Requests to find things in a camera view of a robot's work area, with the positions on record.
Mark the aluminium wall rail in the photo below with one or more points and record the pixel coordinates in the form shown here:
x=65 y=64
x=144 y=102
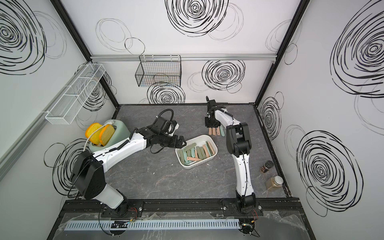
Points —
x=183 y=57
x=11 y=156

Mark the white plastic storage box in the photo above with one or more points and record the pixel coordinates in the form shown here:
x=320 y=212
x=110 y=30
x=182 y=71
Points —
x=202 y=147

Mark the orange toast slice right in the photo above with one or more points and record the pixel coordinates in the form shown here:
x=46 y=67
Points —
x=106 y=134

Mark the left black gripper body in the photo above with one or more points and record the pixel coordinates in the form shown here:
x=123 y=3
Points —
x=167 y=140

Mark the glass spice jar silver cap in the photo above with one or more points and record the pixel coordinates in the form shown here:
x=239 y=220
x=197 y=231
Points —
x=274 y=183

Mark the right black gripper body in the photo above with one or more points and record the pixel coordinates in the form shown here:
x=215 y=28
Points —
x=211 y=123

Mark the spice jar black cap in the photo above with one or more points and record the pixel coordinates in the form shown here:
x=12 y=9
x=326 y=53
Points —
x=268 y=165

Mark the green toaster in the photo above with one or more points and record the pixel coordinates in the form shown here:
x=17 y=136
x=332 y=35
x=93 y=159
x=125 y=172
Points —
x=121 y=133

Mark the teal folding fruit knife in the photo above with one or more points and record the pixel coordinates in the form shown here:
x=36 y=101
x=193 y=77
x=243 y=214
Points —
x=222 y=131

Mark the black wire basket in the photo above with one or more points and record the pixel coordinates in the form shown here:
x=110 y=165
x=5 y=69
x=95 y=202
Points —
x=159 y=68

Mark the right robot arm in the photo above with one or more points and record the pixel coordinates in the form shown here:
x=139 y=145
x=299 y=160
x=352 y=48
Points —
x=239 y=145

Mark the aluminium wall rail back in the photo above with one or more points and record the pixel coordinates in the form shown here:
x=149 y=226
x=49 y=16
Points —
x=183 y=57

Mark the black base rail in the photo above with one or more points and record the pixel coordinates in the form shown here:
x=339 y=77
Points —
x=227 y=207

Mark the grey slotted cable duct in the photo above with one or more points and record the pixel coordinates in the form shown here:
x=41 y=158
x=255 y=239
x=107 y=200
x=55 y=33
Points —
x=109 y=225

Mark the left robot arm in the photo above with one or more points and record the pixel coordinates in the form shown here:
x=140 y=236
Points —
x=88 y=175

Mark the white wire shelf basket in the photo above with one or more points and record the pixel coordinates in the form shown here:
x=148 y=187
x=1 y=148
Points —
x=76 y=94

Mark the aluminium wall rail left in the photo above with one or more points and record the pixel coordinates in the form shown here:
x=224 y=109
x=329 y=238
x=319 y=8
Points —
x=11 y=156

